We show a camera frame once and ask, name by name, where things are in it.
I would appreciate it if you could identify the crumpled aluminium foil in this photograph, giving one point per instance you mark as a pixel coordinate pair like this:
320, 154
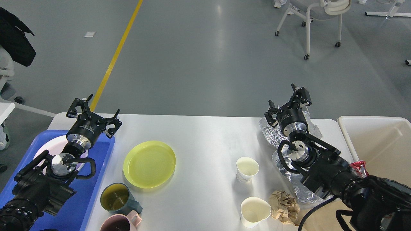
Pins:
274, 137

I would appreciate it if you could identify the lower white paper cup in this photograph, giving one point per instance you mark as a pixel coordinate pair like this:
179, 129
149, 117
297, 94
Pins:
254, 210

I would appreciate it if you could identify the crumpled brown paper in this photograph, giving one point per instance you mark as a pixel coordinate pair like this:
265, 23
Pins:
284, 208

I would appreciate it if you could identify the white plastic bin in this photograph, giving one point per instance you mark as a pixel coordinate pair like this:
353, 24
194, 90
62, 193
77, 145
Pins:
384, 143

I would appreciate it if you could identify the yellow plastic plate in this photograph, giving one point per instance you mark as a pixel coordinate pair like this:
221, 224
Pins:
149, 164

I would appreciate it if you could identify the red crumpled wrapper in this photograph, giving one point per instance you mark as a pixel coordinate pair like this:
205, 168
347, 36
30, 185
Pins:
359, 168

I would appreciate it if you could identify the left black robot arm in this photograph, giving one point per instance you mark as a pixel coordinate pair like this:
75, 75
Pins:
43, 185

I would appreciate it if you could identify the pink mug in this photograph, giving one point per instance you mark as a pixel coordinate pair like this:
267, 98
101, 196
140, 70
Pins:
120, 222

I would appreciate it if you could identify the white wheeled chair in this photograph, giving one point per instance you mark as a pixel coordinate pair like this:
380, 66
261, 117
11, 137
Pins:
316, 10

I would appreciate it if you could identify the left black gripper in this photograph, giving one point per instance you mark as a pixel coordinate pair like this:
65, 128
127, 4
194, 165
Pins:
86, 130

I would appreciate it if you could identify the pink plate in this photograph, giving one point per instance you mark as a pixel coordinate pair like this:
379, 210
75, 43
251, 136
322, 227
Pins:
55, 146

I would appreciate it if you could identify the dark teal mug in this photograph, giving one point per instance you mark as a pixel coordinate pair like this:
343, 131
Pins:
116, 198

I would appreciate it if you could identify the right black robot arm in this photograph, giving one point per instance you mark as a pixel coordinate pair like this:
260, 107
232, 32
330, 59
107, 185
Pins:
375, 203

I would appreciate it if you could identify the black jacket on chair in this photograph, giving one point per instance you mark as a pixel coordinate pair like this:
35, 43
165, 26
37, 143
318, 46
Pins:
13, 38

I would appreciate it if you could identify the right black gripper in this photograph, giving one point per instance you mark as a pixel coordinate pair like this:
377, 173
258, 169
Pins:
292, 119

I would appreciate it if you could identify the white table frame base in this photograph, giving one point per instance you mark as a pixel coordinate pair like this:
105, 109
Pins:
393, 11

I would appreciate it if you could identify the white paper cup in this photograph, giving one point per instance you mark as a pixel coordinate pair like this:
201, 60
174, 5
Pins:
247, 168
254, 210

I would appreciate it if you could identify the white side table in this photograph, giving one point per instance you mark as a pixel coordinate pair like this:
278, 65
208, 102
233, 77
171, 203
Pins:
5, 110

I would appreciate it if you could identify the upper white paper cup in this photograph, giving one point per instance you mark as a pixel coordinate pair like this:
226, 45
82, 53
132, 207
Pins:
247, 168

